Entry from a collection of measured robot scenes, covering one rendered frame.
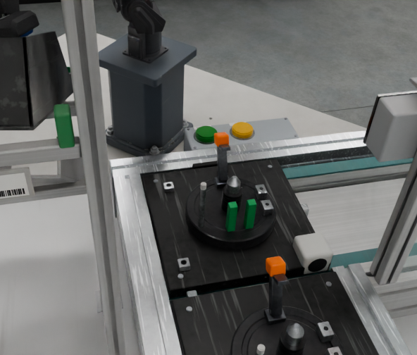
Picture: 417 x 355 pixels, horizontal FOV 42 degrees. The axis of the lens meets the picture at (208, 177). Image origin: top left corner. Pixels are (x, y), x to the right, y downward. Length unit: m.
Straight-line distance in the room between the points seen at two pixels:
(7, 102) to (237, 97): 0.90
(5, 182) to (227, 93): 0.93
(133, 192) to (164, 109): 0.23
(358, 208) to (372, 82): 2.25
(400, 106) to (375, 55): 2.83
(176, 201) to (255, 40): 2.63
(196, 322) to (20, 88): 0.40
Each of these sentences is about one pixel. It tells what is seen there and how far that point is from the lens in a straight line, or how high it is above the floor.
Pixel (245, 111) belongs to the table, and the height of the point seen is 0.86.
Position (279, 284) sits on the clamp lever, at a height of 1.06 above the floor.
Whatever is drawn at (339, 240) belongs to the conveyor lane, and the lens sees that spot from 0.93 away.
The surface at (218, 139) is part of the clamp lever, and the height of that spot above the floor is 1.07.
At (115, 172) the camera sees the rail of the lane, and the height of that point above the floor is 0.96.
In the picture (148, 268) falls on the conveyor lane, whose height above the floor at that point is 0.96.
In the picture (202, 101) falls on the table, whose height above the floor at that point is 0.86.
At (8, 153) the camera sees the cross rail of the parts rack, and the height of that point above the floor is 1.31.
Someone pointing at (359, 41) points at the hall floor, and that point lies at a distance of 3.61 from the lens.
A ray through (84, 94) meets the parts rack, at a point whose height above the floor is 1.35.
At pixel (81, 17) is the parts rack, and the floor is 1.41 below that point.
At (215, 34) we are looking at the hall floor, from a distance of 3.46.
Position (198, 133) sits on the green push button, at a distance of 1.00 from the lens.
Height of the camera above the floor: 1.58
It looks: 42 degrees down
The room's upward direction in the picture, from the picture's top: 4 degrees clockwise
